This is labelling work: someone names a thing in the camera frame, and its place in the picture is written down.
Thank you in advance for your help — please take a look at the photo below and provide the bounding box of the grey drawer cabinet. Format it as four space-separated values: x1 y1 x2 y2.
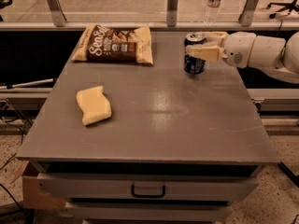
18 32 278 224

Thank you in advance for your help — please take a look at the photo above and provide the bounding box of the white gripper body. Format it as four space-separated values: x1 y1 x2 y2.
223 32 256 68

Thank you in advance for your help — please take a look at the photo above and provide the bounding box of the black office chair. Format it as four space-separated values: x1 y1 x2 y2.
266 0 299 20

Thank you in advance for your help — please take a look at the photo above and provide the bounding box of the clear water bottle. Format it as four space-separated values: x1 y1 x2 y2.
204 0 222 26

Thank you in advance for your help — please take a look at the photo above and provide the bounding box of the grey metal rod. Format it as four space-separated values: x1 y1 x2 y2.
0 78 57 90

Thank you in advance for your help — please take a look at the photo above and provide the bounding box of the brown chips bag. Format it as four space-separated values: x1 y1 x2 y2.
72 24 153 65

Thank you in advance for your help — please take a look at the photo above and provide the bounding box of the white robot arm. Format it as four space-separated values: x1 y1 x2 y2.
186 32 299 84

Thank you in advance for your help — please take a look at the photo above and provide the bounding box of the yellow sponge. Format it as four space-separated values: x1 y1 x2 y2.
76 86 112 126

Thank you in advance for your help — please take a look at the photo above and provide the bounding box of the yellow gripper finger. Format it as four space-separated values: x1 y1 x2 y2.
186 45 227 63
204 31 228 47

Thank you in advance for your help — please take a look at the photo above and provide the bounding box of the blue pepsi can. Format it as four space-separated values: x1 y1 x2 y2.
184 32 206 75

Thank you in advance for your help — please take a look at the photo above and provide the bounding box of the metal window rail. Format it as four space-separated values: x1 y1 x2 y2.
0 0 299 30

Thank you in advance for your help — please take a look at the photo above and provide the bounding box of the cardboard box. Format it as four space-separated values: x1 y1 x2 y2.
12 161 65 209

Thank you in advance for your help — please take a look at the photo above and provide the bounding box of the black drawer handle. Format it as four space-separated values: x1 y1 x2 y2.
131 185 166 199

